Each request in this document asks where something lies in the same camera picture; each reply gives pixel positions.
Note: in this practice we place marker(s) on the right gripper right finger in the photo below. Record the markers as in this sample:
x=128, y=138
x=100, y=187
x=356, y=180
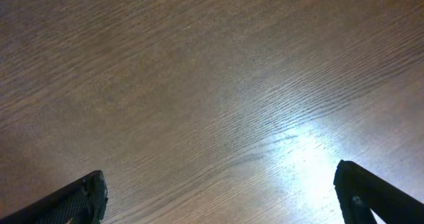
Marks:
x=362, y=195

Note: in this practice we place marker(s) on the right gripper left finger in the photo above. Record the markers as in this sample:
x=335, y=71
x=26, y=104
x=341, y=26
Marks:
x=80, y=202

